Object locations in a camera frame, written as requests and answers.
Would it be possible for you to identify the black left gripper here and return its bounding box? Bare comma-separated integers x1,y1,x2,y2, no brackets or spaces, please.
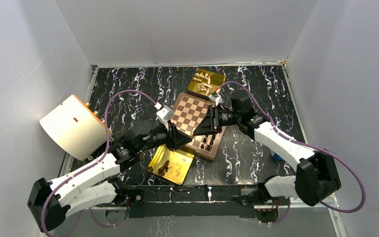
138,120,192,153

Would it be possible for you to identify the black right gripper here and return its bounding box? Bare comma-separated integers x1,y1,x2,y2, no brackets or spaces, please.
193,105,241,136

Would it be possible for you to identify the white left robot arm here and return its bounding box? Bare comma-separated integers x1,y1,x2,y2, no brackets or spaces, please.
27,120,192,234

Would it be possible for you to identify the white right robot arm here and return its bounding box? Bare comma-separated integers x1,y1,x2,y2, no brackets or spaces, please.
193,92,341,206

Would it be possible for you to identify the wooden folding chess board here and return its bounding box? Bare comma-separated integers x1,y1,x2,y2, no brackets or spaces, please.
171,92,226,161

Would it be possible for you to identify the gold tin with dark pieces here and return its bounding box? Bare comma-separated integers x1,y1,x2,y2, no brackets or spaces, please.
147,145,196,187

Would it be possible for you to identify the pile of dark chess pieces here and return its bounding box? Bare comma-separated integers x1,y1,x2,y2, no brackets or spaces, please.
148,160,169,176

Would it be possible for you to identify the pile of light chess pieces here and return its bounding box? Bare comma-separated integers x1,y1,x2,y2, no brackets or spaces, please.
192,73,212,95

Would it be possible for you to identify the gold tin with light pieces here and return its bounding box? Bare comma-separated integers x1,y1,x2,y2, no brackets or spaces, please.
187,69,226,100

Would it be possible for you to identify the blue round object on table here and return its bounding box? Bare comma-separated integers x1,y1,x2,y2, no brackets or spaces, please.
271,152,283,162

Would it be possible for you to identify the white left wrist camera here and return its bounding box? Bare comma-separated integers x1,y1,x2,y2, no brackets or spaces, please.
154,102,174,130

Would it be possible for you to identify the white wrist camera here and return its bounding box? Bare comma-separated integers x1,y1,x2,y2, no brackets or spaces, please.
209,88,223,106
154,102,174,130

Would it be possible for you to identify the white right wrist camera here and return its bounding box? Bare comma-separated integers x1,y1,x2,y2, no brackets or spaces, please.
209,88,223,106

